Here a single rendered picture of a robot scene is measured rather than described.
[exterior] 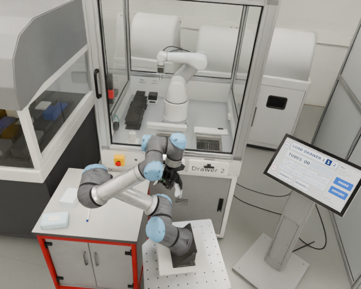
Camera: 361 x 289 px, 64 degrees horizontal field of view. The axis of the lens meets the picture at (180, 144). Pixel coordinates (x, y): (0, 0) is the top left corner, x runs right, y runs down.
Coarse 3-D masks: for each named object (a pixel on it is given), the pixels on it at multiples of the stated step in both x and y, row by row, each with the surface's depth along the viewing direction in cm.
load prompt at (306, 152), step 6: (294, 144) 187; (294, 150) 186; (300, 150) 184; (306, 150) 182; (312, 150) 180; (306, 156) 181; (312, 156) 180; (318, 156) 178; (324, 156) 176; (324, 162) 176; (330, 162) 174; (336, 162) 172; (336, 168) 172
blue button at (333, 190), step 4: (332, 188) 170; (336, 188) 169; (332, 192) 170; (336, 192) 169; (340, 192) 168; (344, 192) 167; (336, 196) 168; (340, 196) 167; (344, 196) 166; (344, 200) 166
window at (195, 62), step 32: (128, 0) 150; (160, 0) 149; (128, 32) 159; (160, 32) 158; (192, 32) 157; (224, 32) 156; (128, 64) 170; (160, 64) 168; (192, 64) 167; (224, 64) 166; (128, 96) 182; (160, 96) 181; (192, 96) 179; (224, 96) 178; (128, 128) 196; (160, 128) 194; (192, 128) 193; (224, 128) 191
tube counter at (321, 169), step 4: (304, 160) 181; (308, 160) 180; (304, 164) 181; (308, 164) 180; (312, 164) 179; (316, 164) 178; (312, 168) 178; (316, 168) 177; (320, 168) 176; (324, 168) 175; (320, 172) 175; (324, 172) 174; (328, 172) 173; (332, 172) 172; (328, 176) 173; (332, 176) 172
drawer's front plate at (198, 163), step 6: (192, 162) 205; (198, 162) 205; (204, 162) 205; (210, 162) 204; (216, 162) 204; (222, 162) 204; (228, 162) 205; (204, 168) 208; (216, 168) 207; (222, 168) 207; (228, 168) 206; (222, 174) 210
